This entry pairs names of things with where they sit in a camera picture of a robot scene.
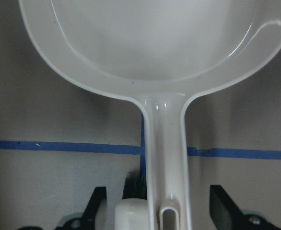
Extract white plastic dustpan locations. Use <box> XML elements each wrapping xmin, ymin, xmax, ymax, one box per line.
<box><xmin>19</xmin><ymin>0</ymin><xmax>281</xmax><ymax>230</ymax></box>

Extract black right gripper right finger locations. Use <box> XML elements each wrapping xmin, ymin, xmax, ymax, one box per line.
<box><xmin>209</xmin><ymin>185</ymin><xmax>244</xmax><ymax>230</ymax></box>

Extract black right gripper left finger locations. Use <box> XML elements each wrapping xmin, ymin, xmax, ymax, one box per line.
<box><xmin>82</xmin><ymin>186</ymin><xmax>106</xmax><ymax>230</ymax></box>

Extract white hand brush black bristles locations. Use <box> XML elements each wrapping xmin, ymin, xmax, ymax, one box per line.
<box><xmin>114</xmin><ymin>171</ymin><xmax>149</xmax><ymax>230</ymax></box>

